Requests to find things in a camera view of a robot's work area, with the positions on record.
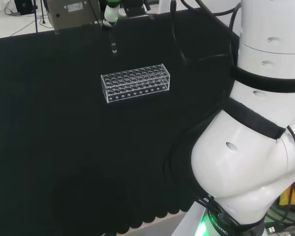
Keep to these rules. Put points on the black device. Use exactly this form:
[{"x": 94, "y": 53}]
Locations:
[{"x": 22, "y": 6}]

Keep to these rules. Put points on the clear glass test tube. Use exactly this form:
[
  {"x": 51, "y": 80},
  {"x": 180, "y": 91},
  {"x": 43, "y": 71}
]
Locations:
[{"x": 113, "y": 45}]

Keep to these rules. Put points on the clear cloth clip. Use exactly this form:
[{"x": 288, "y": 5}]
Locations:
[
  {"x": 151, "y": 16},
  {"x": 56, "y": 31}
]

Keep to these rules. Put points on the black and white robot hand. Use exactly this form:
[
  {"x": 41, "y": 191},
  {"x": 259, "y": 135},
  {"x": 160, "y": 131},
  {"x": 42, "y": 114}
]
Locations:
[{"x": 111, "y": 14}]

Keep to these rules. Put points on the black bench cloth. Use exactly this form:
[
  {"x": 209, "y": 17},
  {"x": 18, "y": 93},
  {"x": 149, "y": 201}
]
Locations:
[{"x": 64, "y": 127}]

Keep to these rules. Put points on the dark tripod pole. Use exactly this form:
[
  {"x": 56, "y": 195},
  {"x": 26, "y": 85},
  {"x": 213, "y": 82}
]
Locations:
[{"x": 35, "y": 14}]

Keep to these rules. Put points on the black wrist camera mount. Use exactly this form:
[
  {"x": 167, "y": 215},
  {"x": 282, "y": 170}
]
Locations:
[{"x": 136, "y": 8}]

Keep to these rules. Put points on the clear acrylic test tube rack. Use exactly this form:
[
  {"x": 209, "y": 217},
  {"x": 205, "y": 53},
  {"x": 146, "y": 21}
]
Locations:
[{"x": 135, "y": 82}]

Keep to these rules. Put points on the grey metal box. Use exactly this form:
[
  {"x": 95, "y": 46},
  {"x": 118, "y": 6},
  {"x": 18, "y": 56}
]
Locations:
[{"x": 68, "y": 11}]

